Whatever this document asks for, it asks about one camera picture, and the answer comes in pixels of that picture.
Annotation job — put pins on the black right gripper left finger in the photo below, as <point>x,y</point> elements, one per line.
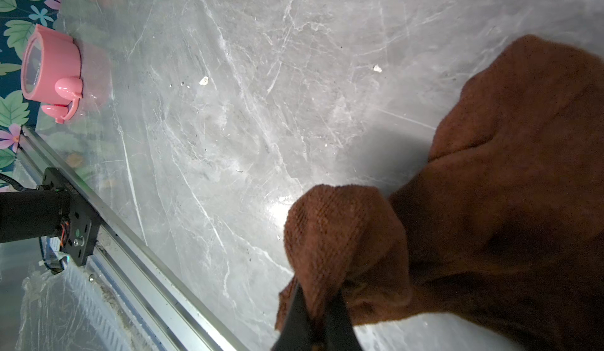
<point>298,332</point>

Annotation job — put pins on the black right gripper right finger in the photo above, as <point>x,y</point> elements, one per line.
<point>338,330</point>

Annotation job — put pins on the brown cloth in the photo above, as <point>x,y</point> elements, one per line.
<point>502,227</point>

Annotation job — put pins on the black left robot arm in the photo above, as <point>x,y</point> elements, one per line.
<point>32,214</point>

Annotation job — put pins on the pink round object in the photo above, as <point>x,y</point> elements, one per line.
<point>65,75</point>

